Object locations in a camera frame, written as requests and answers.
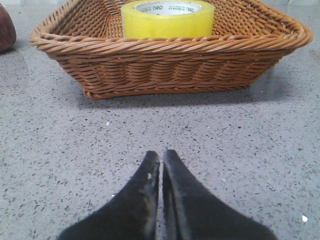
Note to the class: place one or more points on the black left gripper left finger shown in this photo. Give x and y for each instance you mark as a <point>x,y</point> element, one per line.
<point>130,215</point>

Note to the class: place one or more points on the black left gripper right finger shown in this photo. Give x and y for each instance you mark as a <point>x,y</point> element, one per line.
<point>192,213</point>

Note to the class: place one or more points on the yellow packing tape roll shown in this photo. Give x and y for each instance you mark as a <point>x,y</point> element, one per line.
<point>167,19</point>

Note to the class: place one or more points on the brown wicker basket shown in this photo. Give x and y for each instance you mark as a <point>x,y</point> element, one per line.
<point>85,37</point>

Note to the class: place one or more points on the dark red round object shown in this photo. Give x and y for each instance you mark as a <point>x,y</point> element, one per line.
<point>8,34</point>

